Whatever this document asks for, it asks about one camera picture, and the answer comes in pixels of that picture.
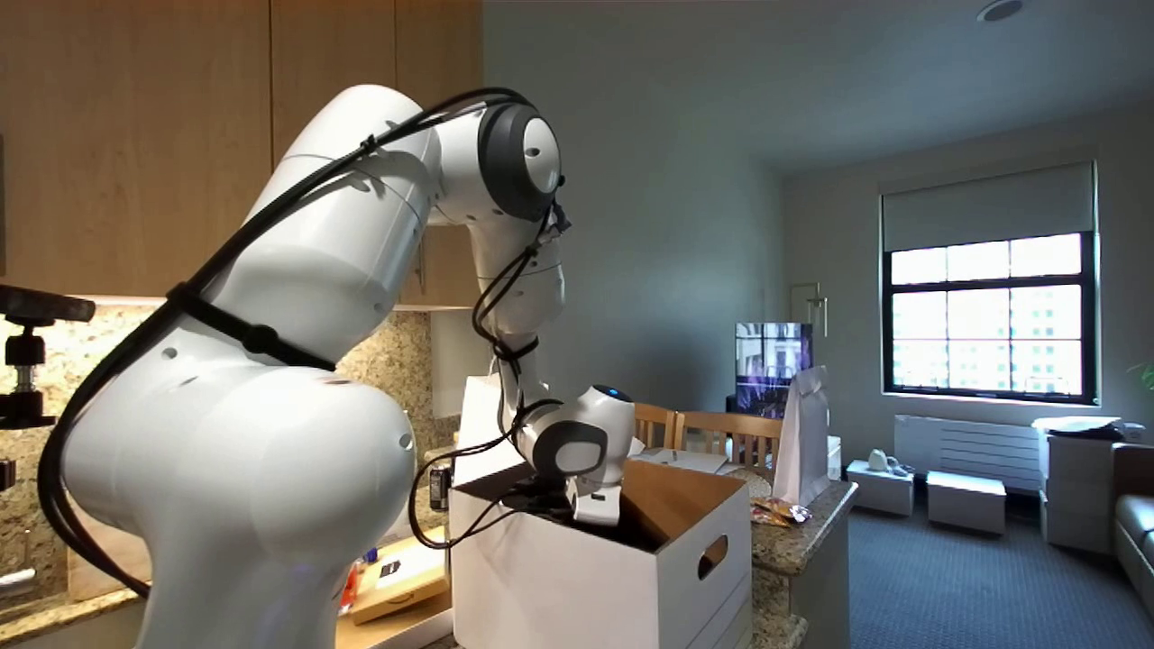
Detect white cardboard box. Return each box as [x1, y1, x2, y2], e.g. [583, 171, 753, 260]
[447, 455, 759, 649]

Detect wooden chair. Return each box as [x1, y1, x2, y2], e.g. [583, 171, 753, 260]
[628, 401, 677, 455]
[666, 407, 785, 481]

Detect white paper bag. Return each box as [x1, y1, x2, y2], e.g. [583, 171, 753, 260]
[450, 373, 516, 484]

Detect small colourful packet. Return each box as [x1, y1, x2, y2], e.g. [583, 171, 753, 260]
[753, 496, 813, 530]

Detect white ottoman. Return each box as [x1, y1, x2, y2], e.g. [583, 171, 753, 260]
[925, 468, 1011, 542]
[843, 455, 921, 520]

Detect brown flat board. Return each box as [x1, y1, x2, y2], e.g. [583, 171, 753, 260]
[334, 598, 460, 649]

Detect white radiator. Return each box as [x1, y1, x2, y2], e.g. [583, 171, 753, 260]
[892, 411, 1047, 496]

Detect black-framed window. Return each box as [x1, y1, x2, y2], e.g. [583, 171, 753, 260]
[879, 232, 1100, 407]

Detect grey roller blind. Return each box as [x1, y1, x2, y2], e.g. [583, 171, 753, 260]
[878, 159, 1104, 255]

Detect white low cabinet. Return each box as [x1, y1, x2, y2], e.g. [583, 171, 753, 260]
[1031, 416, 1130, 557]

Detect grey sofa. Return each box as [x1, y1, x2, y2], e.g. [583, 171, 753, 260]
[1106, 441, 1154, 621]

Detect wooden wall cabinets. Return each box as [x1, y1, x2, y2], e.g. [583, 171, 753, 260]
[0, 0, 488, 308]

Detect black camera tripod mount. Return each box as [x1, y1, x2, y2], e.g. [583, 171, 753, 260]
[0, 280, 100, 432]

